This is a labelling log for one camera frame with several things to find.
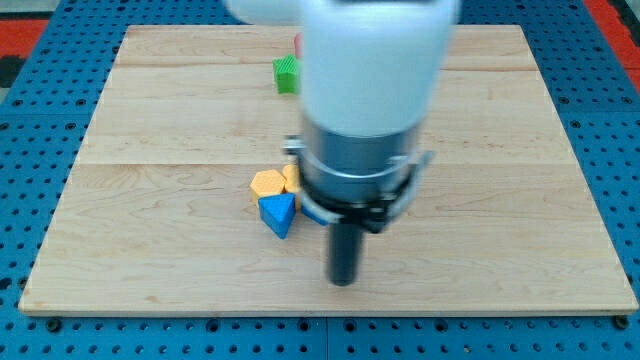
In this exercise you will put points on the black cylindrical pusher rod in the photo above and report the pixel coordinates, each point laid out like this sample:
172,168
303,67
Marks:
344,250

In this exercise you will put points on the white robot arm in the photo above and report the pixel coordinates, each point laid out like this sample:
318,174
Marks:
369,69

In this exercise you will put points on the green block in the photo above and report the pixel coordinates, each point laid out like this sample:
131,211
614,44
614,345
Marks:
286,73

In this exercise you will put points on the yellow hexagon block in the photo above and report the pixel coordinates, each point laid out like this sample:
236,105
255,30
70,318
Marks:
266,183

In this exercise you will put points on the wooden board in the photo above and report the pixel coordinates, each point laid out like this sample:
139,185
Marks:
199,190

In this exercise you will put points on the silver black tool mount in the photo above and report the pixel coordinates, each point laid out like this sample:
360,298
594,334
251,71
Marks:
367,180

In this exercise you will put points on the yellow heart block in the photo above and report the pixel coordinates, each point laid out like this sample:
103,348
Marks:
292,183

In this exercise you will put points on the blue triangle block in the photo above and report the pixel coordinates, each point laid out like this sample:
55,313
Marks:
278,212

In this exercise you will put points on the red block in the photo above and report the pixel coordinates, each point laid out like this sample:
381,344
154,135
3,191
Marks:
298,46

